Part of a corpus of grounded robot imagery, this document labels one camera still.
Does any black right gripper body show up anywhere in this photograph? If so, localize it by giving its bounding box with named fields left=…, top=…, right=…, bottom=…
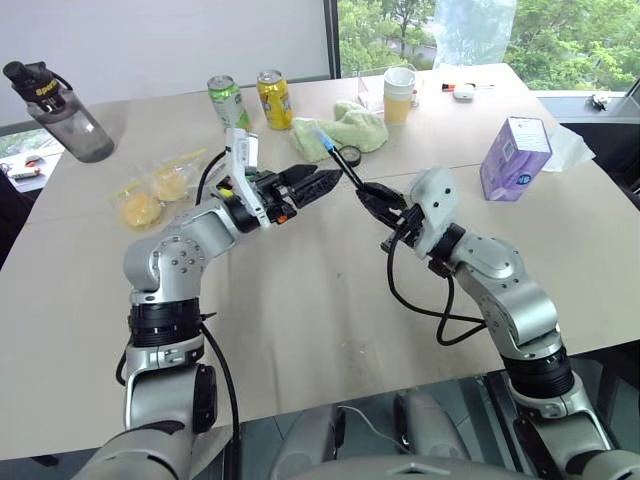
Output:
left=381, top=199, right=426, bottom=250

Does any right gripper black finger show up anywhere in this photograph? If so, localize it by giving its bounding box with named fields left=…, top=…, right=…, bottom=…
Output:
left=366, top=182, right=408, bottom=210
left=356, top=191, right=397, bottom=230

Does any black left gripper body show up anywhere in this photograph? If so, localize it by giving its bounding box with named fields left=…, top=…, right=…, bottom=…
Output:
left=247, top=169, right=301, bottom=227

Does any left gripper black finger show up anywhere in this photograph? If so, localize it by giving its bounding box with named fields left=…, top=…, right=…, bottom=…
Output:
left=280, top=163, right=320, bottom=187
left=293, top=169, right=344, bottom=209

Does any black pen with blue cap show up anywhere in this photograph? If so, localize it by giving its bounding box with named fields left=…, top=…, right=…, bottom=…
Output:
left=311, top=126, right=367, bottom=192

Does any light green towel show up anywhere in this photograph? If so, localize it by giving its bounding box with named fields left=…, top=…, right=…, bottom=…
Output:
left=289, top=99, right=390, bottom=162

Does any yellow drink can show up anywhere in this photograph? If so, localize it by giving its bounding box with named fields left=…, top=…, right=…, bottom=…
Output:
left=256, top=69, right=295, bottom=132

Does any yellow cup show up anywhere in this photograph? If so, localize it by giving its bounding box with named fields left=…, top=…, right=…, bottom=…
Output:
left=382, top=92, right=415, bottom=126

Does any green drink can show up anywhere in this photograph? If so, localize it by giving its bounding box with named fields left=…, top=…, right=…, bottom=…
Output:
left=207, top=74, right=252, bottom=132

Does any yellow bun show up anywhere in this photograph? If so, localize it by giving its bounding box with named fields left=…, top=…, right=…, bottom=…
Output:
left=152, top=167, right=194, bottom=202
left=118, top=192, right=164, bottom=231

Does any clear acrylic stand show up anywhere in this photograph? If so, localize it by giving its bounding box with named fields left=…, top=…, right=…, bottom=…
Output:
left=355, top=64, right=417, bottom=110

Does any white paper cup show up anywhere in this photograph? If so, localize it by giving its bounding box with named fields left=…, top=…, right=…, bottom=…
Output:
left=382, top=66, right=419, bottom=97

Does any clear plastic food bag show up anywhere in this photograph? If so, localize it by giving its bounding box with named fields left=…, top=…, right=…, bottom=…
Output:
left=107, top=147, right=209, bottom=232

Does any purple tissue box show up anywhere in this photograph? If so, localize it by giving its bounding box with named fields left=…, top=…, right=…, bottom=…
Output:
left=478, top=115, right=557, bottom=203

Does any grey sports water bottle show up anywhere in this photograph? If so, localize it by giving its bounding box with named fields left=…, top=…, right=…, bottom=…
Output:
left=2, top=59, right=116, bottom=164

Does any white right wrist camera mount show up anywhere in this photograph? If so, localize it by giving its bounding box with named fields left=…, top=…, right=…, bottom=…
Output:
left=403, top=167, right=454, bottom=259

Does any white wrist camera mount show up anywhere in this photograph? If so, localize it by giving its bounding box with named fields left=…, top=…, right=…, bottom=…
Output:
left=219, top=127, right=274, bottom=231
left=403, top=167, right=454, bottom=259

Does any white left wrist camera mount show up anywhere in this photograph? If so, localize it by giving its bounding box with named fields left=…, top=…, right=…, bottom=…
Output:
left=219, top=127, right=274, bottom=231

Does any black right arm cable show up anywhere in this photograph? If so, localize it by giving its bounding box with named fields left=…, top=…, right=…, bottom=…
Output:
left=384, top=229, right=486, bottom=347

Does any dark window frame post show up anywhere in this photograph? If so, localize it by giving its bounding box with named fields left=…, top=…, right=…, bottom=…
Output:
left=322, top=0, right=342, bottom=80

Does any thin white cable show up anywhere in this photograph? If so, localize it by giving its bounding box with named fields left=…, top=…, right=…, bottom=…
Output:
left=338, top=404, right=417, bottom=452

